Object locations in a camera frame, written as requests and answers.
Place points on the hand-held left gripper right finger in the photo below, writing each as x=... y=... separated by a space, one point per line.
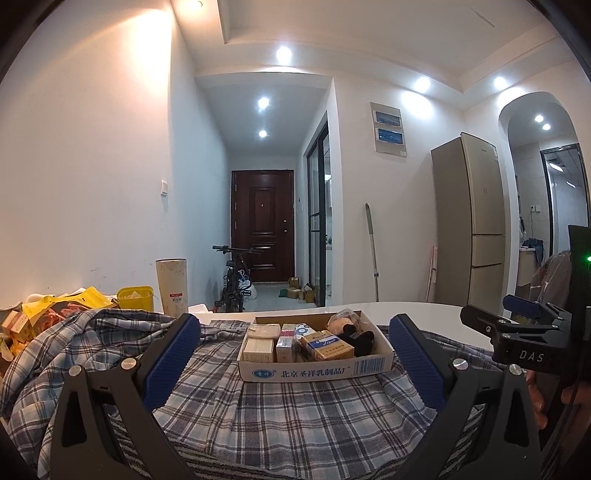
x=415 y=360

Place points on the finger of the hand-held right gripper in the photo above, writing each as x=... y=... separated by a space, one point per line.
x=487 y=323
x=521 y=305

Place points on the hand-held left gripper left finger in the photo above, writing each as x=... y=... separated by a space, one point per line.
x=175 y=355

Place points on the black plush clip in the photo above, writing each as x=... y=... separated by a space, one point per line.
x=360 y=344

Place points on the beige soap box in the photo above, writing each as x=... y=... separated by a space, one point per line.
x=257 y=350

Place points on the pink round puff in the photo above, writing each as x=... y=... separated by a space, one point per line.
x=341 y=323

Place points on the white soap bar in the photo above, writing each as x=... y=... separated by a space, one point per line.
x=263 y=331

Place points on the yellow cigarette pack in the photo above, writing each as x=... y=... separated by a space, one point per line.
x=325 y=346

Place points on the shallow cardboard box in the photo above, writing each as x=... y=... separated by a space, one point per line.
x=318 y=369

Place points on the red and white cigarette pack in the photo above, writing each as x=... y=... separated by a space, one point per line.
x=285 y=350

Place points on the pink and blue tissue pack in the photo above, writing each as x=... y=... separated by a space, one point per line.
x=298 y=328

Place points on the person's right hand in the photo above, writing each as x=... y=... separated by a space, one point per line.
x=535 y=397

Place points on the white washbasin cabinet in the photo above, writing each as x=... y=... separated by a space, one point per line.
x=525 y=267

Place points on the brown plaid clothing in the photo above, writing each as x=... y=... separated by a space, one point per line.
x=551 y=277

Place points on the white foam box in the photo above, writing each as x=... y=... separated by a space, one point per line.
x=201 y=309

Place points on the blue cloth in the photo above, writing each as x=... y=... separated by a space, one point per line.
x=534 y=244

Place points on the beige tumbler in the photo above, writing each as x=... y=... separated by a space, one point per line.
x=171 y=286

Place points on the yellow plastic container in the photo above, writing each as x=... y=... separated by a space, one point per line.
x=135 y=299

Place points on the black bicycle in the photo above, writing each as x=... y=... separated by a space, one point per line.
x=235 y=286

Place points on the white plastic bag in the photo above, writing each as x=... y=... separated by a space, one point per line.
x=249 y=290

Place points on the beige refrigerator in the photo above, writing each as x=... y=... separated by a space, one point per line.
x=466 y=221

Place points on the black framed bathroom door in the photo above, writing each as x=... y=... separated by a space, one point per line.
x=561 y=203

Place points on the yellow snack bag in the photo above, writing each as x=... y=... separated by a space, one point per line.
x=74 y=302

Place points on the blue plaid shirt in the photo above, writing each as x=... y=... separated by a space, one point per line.
x=277 y=415

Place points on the pile of cardboard boxes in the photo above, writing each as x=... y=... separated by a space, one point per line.
x=298 y=290

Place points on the brown entrance door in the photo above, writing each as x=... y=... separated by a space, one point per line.
x=263 y=226

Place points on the small white and red box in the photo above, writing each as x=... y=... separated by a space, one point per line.
x=16 y=325

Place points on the black framed glass sliding door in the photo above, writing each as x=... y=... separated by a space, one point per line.
x=316 y=221

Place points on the recessed ceiling light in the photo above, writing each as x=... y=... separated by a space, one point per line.
x=263 y=102
x=500 y=83
x=421 y=84
x=284 y=54
x=262 y=134

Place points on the wall electrical panel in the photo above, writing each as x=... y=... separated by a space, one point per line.
x=388 y=129

